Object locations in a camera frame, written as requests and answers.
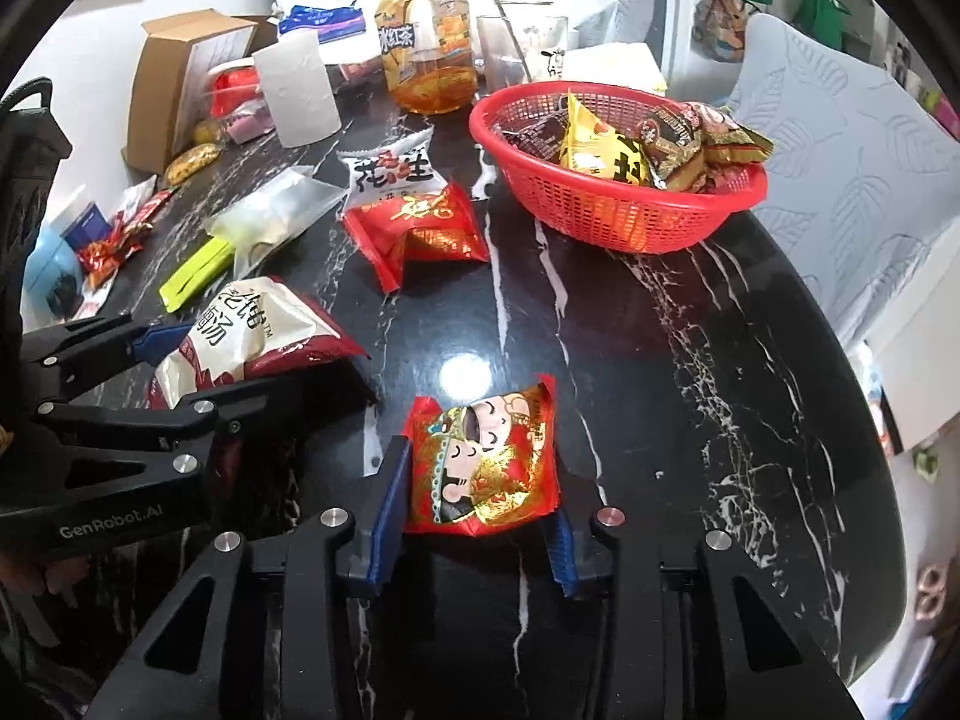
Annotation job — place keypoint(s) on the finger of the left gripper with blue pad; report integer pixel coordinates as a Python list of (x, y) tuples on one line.
[(65, 432), (69, 359)]

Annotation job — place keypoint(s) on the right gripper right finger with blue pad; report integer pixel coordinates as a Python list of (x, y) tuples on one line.
[(690, 628)]

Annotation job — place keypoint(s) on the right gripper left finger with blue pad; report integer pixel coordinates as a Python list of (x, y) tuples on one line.
[(195, 656)]

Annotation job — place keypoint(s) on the white red plum soup bag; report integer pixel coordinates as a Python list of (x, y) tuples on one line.
[(253, 328)]

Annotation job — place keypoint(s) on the red cartoon snack packet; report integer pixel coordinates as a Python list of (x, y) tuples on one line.
[(483, 468)]

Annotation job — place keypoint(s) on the clear zip plastic bag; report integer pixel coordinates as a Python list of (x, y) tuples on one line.
[(272, 215)]

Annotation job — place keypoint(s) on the red gold snack packet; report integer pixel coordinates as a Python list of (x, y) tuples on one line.
[(436, 226)]

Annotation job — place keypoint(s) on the yellow black snack packet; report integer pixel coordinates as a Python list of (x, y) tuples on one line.
[(594, 148)]

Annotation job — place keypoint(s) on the nutritious cereal snack bag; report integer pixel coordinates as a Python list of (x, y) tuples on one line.
[(687, 145)]

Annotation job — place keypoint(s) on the lime green white pouch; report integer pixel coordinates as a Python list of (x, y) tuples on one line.
[(196, 273)]

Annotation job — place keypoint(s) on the small red candy wrappers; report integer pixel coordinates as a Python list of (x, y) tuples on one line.
[(102, 259)]

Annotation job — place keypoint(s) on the light blue round toy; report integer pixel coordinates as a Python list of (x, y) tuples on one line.
[(53, 280)]

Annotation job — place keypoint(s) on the small blue white box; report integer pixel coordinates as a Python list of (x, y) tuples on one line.
[(80, 226)]

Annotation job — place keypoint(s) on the yellow wrapped snack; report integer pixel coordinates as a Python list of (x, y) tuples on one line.
[(190, 162)]

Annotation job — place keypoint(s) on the pink wrapped item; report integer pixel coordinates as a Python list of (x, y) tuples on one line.
[(249, 121)]

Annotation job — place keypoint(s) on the brown cardboard box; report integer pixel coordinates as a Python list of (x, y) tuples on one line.
[(171, 82)]

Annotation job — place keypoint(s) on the red lidded plastic container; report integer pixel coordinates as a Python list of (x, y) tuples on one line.
[(229, 87)]

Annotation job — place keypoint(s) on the white paper towel roll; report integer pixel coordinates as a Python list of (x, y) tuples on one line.
[(296, 86)]

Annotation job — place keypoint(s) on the white peanut snack packet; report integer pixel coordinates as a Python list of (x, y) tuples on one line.
[(387, 171)]

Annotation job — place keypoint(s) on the blue tissue pack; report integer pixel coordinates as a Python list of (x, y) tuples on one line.
[(328, 24)]

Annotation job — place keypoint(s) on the red plastic mesh basket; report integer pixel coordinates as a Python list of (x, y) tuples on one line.
[(603, 212)]

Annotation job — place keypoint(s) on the iced tea plastic bottle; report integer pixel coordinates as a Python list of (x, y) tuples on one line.
[(426, 54)]

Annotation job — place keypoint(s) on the dark brown snack packet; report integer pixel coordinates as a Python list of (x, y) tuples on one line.
[(543, 138)]

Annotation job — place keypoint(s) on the metal spoon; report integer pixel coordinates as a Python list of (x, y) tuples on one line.
[(514, 41)]

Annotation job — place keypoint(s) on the clear drinking glass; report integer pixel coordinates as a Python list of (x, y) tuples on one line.
[(544, 41)]

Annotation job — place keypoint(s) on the light grey embossed chair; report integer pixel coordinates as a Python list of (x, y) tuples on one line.
[(861, 182)]

